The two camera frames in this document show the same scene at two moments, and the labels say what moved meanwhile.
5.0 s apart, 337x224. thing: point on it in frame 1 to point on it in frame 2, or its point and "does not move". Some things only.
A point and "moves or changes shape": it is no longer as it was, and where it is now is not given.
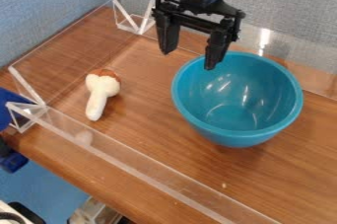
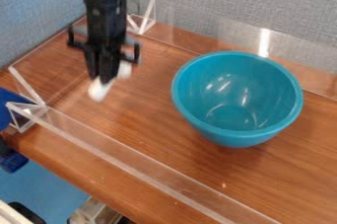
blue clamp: (12, 159) does not move
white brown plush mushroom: (104, 83) moves or changes shape
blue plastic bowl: (238, 102) does not move
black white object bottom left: (16, 213) does not move
